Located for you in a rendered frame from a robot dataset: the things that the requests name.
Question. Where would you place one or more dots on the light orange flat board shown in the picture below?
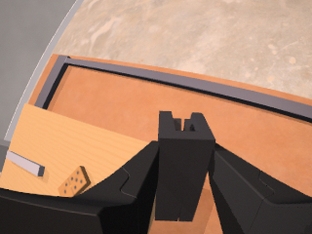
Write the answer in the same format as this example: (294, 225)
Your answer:
(61, 145)

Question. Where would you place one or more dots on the orange domino tile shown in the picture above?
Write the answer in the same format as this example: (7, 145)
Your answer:
(75, 184)

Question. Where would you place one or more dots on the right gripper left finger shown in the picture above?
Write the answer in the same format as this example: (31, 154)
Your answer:
(122, 203)

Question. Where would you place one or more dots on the light grey flat bar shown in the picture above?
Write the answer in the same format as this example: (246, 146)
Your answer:
(25, 163)

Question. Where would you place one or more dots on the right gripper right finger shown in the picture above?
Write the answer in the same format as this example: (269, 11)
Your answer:
(250, 201)

